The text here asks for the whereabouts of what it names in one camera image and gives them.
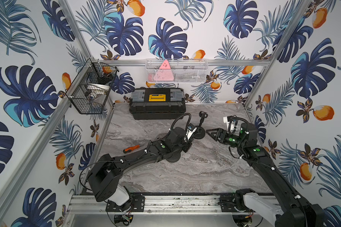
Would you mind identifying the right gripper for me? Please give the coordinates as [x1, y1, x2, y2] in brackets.
[206, 130, 246, 150]

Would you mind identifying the black stand pole with clip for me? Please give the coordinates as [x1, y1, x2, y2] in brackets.
[198, 111, 208, 128]

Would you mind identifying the black round stand base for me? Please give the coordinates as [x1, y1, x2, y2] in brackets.
[166, 152, 181, 163]

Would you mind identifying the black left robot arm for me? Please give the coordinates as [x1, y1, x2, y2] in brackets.
[85, 112, 208, 206]

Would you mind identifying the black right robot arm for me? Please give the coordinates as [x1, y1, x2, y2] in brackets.
[206, 116, 325, 227]

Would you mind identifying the black plastic toolbox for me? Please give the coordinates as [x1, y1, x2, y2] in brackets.
[129, 88, 186, 120]

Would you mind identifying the pink triangular object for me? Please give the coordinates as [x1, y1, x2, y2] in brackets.
[148, 60, 175, 83]

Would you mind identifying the orange handled screwdriver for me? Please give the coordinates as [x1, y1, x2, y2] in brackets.
[123, 145, 140, 154]

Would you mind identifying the white mesh wall basket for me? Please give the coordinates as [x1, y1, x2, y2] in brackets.
[145, 59, 208, 84]

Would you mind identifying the black wire basket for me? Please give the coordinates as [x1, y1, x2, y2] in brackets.
[65, 59, 119, 115]

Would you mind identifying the aluminium front rail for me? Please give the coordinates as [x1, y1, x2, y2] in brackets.
[66, 194, 300, 215]

